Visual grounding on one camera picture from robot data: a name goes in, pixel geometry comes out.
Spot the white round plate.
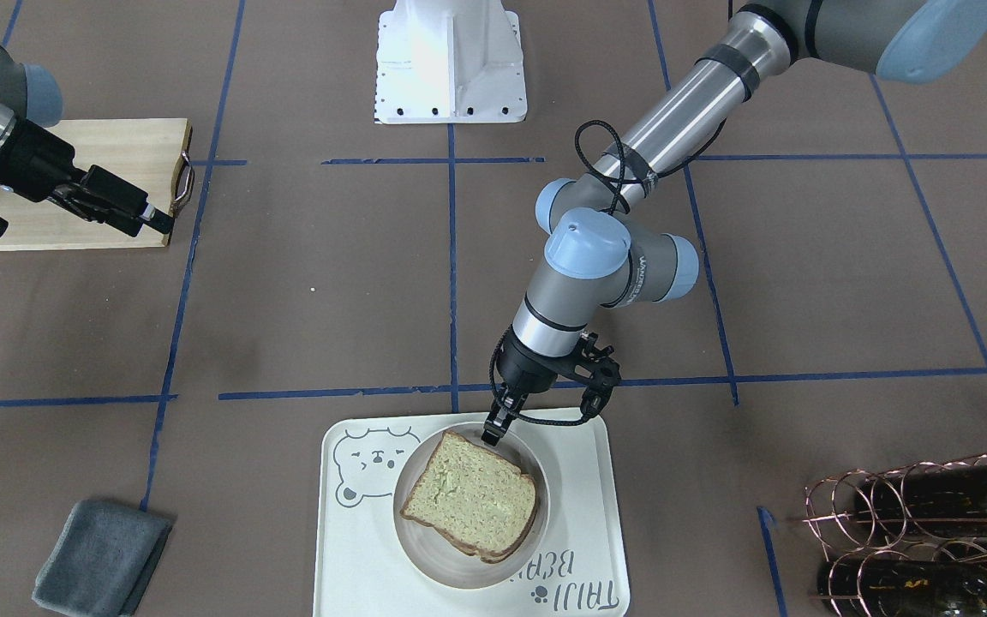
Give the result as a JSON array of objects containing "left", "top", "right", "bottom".
[{"left": 394, "top": 422, "right": 551, "bottom": 590}]

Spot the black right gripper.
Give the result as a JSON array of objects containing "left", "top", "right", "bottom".
[{"left": 0, "top": 120, "right": 175, "bottom": 236}]

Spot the bread slice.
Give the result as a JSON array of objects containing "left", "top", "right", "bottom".
[
  {"left": 399, "top": 430, "right": 538, "bottom": 563},
  {"left": 441, "top": 472, "right": 548, "bottom": 565}
]

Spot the copper wire bottle rack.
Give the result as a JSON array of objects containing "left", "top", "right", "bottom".
[{"left": 798, "top": 452, "right": 987, "bottom": 616}]

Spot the grey folded cloth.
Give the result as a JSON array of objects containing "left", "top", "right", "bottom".
[{"left": 32, "top": 500, "right": 173, "bottom": 616}]

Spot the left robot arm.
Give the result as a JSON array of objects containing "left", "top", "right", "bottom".
[{"left": 482, "top": 1, "right": 987, "bottom": 446}]

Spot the wooden cutting board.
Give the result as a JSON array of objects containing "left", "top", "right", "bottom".
[{"left": 0, "top": 118, "right": 192, "bottom": 251}]

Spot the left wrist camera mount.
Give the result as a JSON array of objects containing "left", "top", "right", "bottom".
[{"left": 553, "top": 332, "right": 622, "bottom": 426}]

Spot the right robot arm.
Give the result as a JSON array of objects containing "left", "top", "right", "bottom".
[{"left": 0, "top": 42, "right": 175, "bottom": 237}]

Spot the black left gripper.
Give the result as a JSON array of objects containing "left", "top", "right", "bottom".
[{"left": 482, "top": 331, "right": 567, "bottom": 446}]

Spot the cream bear print tray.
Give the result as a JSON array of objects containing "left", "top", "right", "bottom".
[{"left": 313, "top": 413, "right": 631, "bottom": 616}]

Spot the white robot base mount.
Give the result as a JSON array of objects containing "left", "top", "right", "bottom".
[{"left": 374, "top": 1, "right": 529, "bottom": 125}]

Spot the dark green wine bottle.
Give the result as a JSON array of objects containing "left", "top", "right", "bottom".
[{"left": 853, "top": 464, "right": 987, "bottom": 538}]

